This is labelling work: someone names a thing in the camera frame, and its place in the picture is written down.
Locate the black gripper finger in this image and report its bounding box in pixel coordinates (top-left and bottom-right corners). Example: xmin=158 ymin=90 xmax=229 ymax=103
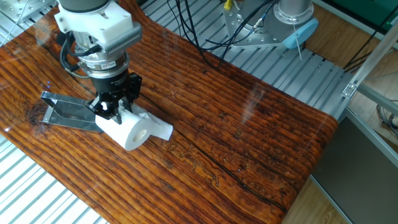
xmin=119 ymin=72 xmax=143 ymax=112
xmin=86 ymin=92 xmax=123 ymax=125

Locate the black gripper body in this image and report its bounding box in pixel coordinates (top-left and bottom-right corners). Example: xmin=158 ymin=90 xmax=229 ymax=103
xmin=91 ymin=68 xmax=131 ymax=96

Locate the white toilet paper roll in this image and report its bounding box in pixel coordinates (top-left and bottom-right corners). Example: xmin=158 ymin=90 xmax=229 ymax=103
xmin=95 ymin=102 xmax=174 ymax=152

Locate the shiny metal toilet paper holder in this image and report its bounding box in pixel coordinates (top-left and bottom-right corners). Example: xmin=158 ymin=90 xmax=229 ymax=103
xmin=40 ymin=90 xmax=105 ymax=133

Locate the glossy wood-grain table mat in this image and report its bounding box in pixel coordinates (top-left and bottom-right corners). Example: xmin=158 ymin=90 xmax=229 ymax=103
xmin=0 ymin=0 xmax=339 ymax=224

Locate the silver perforated metal plate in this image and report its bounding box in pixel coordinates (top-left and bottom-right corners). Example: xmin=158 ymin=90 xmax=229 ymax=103
xmin=0 ymin=0 xmax=58 ymax=23

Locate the white zip tie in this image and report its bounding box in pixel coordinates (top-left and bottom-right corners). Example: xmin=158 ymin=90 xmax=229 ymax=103
xmin=292 ymin=24 xmax=303 ymax=62

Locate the dark grey panel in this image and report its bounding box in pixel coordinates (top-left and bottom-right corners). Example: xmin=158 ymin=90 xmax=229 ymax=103
xmin=310 ymin=116 xmax=398 ymax=224

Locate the green board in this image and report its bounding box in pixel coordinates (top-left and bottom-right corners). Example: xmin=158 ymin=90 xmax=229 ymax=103
xmin=329 ymin=0 xmax=398 ymax=32

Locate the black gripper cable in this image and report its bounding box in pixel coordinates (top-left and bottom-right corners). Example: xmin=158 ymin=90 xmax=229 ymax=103
xmin=58 ymin=30 xmax=104 ymax=80

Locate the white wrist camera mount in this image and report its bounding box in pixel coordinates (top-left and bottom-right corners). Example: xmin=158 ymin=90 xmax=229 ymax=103
xmin=54 ymin=2 xmax=143 ymax=56

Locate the thin white cable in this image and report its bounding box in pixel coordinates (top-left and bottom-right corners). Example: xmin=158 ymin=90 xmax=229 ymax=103
xmin=0 ymin=0 xmax=31 ymax=47

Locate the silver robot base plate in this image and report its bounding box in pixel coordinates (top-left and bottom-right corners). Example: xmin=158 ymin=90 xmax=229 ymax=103
xmin=223 ymin=0 xmax=292 ymax=50

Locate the cable with metal connector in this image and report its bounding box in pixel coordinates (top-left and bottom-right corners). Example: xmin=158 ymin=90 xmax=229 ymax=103
xmin=253 ymin=0 xmax=279 ymax=32

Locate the black floor cable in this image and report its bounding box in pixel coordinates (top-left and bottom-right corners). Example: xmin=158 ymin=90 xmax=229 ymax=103
xmin=343 ymin=12 xmax=398 ymax=74

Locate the aluminium frame post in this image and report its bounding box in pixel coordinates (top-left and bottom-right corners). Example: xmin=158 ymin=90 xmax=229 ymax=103
xmin=341 ymin=21 xmax=398 ymax=100

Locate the aluminium frame rail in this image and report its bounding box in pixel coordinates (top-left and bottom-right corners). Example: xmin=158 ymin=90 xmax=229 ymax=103
xmin=356 ymin=83 xmax=398 ymax=116
xmin=338 ymin=107 xmax=398 ymax=169

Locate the grey cable bundle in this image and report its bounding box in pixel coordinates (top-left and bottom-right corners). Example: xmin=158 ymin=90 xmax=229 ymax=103
xmin=376 ymin=99 xmax=398 ymax=139

